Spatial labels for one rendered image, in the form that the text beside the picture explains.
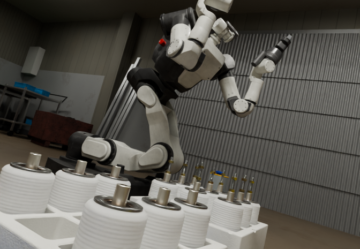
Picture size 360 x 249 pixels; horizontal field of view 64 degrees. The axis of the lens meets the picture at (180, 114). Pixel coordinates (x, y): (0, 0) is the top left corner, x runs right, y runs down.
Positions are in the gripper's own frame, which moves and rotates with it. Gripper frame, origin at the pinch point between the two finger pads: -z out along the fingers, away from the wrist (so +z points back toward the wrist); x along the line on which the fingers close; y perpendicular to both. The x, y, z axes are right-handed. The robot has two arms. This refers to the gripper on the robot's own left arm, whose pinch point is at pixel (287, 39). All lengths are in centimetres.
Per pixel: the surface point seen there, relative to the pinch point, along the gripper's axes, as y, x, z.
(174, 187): -5, 46, 104
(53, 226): 8, 88, 124
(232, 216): -23, 58, 99
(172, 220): -8, 94, 109
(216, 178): -17, 12, 88
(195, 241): -15, 84, 109
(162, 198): -4, 92, 107
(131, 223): -3, 104, 112
